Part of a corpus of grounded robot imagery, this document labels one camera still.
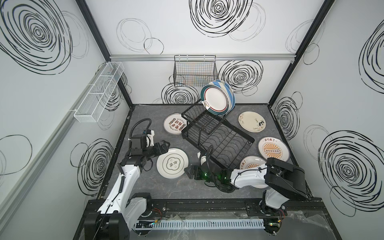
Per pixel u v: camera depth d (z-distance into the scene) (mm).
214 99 809
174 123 1084
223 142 965
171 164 886
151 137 752
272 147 963
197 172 716
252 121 1088
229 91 771
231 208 757
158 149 723
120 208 415
